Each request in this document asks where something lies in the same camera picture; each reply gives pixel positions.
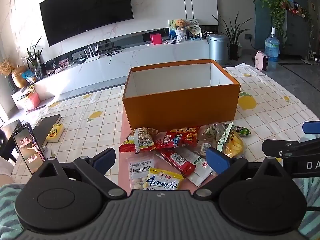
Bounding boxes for brown gourd vase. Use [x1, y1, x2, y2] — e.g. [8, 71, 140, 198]
[11, 66, 29, 89]

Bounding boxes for yellow coffee sachet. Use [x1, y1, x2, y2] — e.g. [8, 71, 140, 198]
[142, 167, 184, 191]

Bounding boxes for pink cube box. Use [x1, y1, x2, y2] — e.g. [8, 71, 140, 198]
[150, 33, 163, 45]

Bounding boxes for white router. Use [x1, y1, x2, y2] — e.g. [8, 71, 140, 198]
[83, 45, 100, 63]

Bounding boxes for pink and white carton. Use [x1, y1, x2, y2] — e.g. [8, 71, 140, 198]
[11, 86, 42, 112]

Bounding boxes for lemon print checked tablecloth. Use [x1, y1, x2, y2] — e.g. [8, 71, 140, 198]
[11, 64, 320, 198]

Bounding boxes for blue water jug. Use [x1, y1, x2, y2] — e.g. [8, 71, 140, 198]
[264, 27, 280, 62]

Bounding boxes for person's striped teal clothing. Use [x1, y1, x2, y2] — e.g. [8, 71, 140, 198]
[0, 184, 27, 233]

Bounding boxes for clear packet of brown biscuits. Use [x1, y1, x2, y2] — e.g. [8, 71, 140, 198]
[197, 123, 229, 155]

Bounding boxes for blue printed card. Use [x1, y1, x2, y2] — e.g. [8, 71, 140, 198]
[168, 20, 178, 40]

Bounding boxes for slim-leaf plant in vase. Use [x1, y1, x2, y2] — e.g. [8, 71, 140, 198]
[21, 37, 44, 78]

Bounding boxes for black cable bundle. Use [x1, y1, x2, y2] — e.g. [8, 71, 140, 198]
[102, 46, 127, 64]

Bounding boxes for dark side table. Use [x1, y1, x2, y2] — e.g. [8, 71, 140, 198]
[0, 119, 24, 162]

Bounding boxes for orange cardboard box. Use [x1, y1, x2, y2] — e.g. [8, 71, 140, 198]
[122, 59, 241, 132]

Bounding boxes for yellow duck print box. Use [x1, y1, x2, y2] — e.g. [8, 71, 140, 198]
[46, 124, 65, 143]

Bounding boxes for white snack packet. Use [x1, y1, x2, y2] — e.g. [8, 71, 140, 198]
[175, 146, 216, 187]

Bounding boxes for round paper fan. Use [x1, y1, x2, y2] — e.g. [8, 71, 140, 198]
[186, 18, 202, 35]

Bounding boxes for pink table mat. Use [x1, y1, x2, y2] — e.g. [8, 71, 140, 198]
[117, 110, 250, 193]

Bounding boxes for red snack bar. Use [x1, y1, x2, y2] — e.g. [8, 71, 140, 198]
[156, 148, 197, 177]

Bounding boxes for white marble media console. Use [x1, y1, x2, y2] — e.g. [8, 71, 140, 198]
[34, 39, 210, 98]

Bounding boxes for black notebook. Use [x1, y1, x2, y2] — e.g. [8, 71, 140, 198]
[31, 114, 62, 146]

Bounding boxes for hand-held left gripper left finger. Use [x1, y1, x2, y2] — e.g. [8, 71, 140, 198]
[32, 147, 128, 200]

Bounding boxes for red cartoon snack packet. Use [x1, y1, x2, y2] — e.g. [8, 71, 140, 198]
[154, 126, 202, 151]

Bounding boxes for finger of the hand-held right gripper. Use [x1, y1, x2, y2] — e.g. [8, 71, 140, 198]
[302, 121, 320, 133]
[262, 137, 320, 159]

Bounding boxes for clear packet of white balls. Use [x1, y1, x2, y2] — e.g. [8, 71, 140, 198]
[126, 154, 156, 190]

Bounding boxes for trailing ivy plant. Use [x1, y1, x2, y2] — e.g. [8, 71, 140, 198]
[260, 0, 291, 38]

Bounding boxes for blue snack bag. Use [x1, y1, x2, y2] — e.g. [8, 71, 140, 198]
[22, 70, 36, 84]

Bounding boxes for black smartphone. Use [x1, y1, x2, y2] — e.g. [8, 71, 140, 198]
[12, 123, 47, 175]

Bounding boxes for grey metal trash can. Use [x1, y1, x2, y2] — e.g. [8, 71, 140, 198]
[208, 34, 229, 65]

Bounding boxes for pink space heater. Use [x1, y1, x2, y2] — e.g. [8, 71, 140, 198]
[254, 51, 269, 71]

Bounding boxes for person's right forearm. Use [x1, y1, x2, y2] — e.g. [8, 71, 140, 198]
[299, 175, 320, 232]

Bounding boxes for grey storage cabinet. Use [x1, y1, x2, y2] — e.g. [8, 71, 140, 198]
[284, 7, 313, 58]

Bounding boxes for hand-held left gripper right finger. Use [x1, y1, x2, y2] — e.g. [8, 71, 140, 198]
[192, 147, 293, 200]

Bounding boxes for green sausage packet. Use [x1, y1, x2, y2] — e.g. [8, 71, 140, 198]
[231, 126, 250, 136]

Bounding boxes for dried yellow flowers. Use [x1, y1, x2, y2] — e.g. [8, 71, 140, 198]
[0, 57, 16, 77]

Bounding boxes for black flat television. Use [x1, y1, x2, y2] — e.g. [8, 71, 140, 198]
[39, 0, 134, 47]

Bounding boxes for long-leaf potted plant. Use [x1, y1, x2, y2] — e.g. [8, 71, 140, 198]
[212, 12, 253, 61]

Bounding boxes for yellow crisps packet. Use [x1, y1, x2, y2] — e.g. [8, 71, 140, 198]
[217, 122, 247, 158]

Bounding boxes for yellow and red nut packet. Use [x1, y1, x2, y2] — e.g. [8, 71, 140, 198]
[119, 127, 159, 153]

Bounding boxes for teddy bear bouquet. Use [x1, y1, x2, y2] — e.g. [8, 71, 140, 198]
[174, 19, 188, 41]

